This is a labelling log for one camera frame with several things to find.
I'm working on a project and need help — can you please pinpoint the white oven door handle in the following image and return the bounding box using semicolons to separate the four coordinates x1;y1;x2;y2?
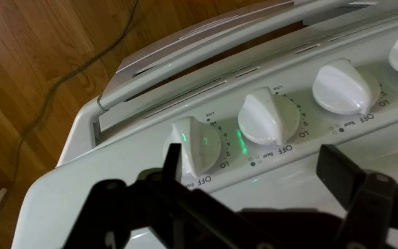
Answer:
96;0;394;112

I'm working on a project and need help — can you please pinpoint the thin dark floor cable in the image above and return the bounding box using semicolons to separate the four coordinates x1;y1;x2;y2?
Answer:
0;0;141;233

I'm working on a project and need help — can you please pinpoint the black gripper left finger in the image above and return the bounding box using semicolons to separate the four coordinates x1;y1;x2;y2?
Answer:
64;141;274;249

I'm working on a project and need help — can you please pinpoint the white toaster oven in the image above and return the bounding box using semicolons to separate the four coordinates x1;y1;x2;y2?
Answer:
10;0;398;249

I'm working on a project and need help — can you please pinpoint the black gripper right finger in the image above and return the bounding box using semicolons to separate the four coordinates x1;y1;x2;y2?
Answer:
315;143;398;249

